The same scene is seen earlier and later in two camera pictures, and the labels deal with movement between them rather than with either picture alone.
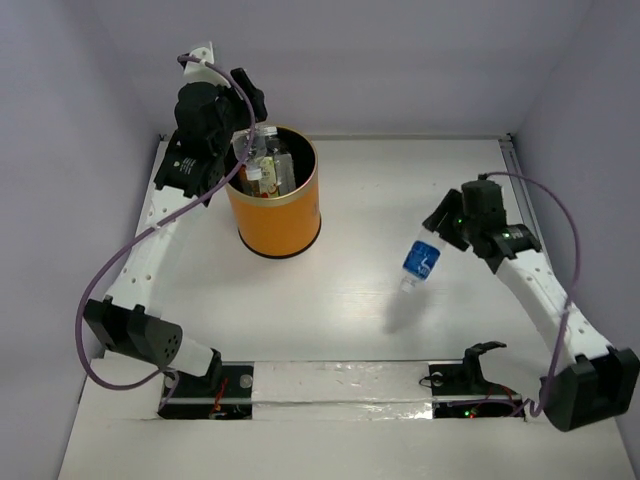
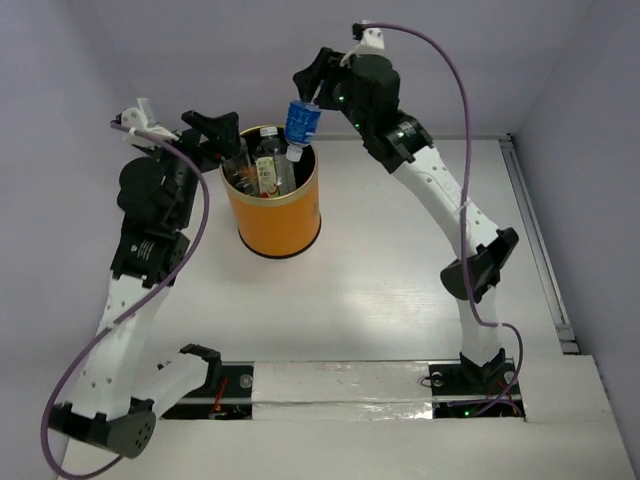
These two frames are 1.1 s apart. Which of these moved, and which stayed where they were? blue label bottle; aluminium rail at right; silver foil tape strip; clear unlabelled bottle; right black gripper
Moved: clear unlabelled bottle; blue label bottle; right black gripper
Stayed: aluminium rail at right; silver foil tape strip
